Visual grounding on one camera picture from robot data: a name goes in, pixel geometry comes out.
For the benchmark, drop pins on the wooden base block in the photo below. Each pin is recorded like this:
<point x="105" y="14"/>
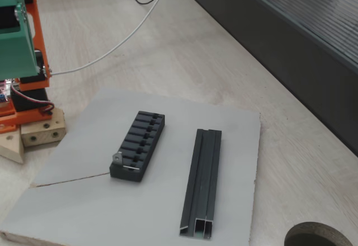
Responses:
<point x="42" y="131"/>

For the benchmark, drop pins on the black slotted plastic block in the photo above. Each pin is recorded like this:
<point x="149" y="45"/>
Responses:
<point x="126" y="174"/>

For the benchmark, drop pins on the light wooden wedge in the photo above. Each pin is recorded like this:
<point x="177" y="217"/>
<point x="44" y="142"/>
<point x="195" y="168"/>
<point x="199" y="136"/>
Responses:
<point x="11" y="148"/>

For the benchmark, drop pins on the dark aluminium profile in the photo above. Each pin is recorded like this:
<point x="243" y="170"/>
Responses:
<point x="201" y="173"/>

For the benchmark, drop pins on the grey topped wooden board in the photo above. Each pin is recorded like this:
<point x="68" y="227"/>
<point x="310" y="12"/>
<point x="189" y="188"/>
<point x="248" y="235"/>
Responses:
<point x="112" y="207"/>

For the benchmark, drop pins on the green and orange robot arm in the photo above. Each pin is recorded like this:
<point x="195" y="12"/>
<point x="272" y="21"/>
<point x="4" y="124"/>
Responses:
<point x="16" y="56"/>

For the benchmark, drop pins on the small silver metal bracket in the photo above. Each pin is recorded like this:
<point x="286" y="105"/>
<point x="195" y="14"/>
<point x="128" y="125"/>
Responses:
<point x="117" y="158"/>

